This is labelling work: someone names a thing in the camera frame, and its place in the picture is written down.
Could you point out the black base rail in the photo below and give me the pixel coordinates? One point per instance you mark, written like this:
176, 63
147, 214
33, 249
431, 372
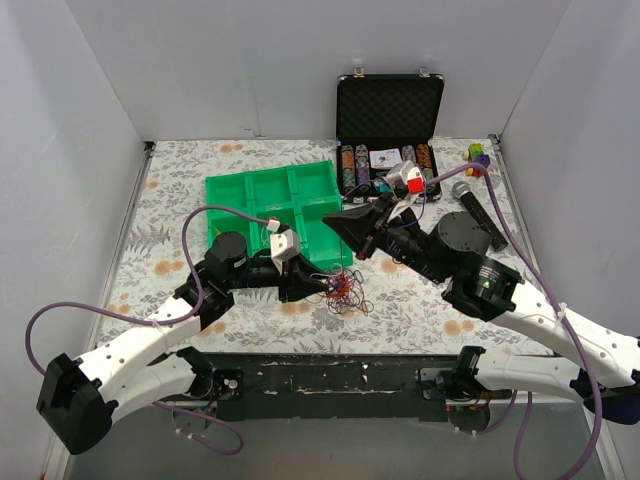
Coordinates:
325, 386

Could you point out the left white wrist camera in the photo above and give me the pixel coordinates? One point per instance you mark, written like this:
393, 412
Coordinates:
284, 242

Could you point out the black handheld microphone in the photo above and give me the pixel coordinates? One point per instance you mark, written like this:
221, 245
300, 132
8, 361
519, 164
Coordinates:
462, 192

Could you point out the green compartment tray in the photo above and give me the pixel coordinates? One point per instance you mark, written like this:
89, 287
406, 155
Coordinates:
297, 195

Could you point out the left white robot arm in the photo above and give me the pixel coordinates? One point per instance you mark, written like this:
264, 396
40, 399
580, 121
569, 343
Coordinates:
82, 398

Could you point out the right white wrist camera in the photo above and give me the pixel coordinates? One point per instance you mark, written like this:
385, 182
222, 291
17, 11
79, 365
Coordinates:
407, 184

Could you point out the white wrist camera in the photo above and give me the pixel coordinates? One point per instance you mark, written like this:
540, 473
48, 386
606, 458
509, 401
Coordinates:
284, 242
407, 184

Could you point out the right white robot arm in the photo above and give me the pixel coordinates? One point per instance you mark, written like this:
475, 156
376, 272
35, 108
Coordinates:
590, 364

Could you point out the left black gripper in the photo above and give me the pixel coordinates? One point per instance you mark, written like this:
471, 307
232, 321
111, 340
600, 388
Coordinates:
288, 281

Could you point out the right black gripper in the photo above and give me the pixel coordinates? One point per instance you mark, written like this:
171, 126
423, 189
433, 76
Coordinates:
375, 230

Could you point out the black poker chip case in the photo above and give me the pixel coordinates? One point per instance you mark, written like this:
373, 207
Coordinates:
381, 120

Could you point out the colourful toy block train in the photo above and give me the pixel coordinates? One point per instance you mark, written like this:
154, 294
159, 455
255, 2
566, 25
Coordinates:
476, 154

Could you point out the floral table mat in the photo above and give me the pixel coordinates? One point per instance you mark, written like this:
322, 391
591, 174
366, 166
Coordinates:
408, 315

